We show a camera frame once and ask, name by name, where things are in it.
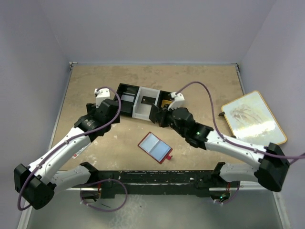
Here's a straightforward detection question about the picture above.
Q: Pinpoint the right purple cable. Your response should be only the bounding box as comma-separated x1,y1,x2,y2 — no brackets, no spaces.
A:
176,81,305,206

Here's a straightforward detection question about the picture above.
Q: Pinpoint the black card in tray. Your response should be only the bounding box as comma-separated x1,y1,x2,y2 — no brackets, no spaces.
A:
141,96,155,105

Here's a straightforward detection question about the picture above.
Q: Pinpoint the small printed plastic packet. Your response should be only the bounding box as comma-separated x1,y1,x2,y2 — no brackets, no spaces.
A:
72,144,90,159

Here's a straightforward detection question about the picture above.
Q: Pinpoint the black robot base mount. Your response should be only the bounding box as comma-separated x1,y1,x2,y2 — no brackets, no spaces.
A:
78,162,240,199

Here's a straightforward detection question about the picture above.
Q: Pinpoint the black white three-compartment tray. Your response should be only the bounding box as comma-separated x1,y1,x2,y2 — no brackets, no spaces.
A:
116,83,171,121

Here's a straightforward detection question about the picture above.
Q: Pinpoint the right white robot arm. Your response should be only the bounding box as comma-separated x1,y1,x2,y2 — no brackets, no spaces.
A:
149,105,290,192

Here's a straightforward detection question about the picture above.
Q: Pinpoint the aluminium frame rail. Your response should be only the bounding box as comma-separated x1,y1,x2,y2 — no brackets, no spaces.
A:
16,188,81,229

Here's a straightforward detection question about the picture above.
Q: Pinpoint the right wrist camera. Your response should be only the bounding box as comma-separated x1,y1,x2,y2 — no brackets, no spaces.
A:
167,92,185,111

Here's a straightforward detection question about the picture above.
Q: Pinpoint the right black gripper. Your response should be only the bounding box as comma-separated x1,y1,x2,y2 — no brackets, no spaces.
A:
154,104,187,138

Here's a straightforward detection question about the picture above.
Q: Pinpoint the white card in tray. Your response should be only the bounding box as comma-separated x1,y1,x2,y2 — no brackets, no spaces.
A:
121,94,134,103

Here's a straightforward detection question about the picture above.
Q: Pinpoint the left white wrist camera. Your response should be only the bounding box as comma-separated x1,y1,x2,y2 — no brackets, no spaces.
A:
94,88,110,108

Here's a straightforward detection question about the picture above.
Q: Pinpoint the wooden framed whiteboard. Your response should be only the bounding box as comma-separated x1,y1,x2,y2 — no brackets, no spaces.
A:
221,91,287,146

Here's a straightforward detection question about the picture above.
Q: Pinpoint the red leather card holder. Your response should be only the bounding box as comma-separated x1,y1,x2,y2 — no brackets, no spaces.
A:
138,132,173,164

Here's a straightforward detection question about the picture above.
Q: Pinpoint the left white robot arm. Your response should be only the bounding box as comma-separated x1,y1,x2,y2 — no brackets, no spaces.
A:
13,98,122,211

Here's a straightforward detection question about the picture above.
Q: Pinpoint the gold card in tray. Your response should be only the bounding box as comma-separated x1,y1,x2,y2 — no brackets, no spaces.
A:
161,100,172,108

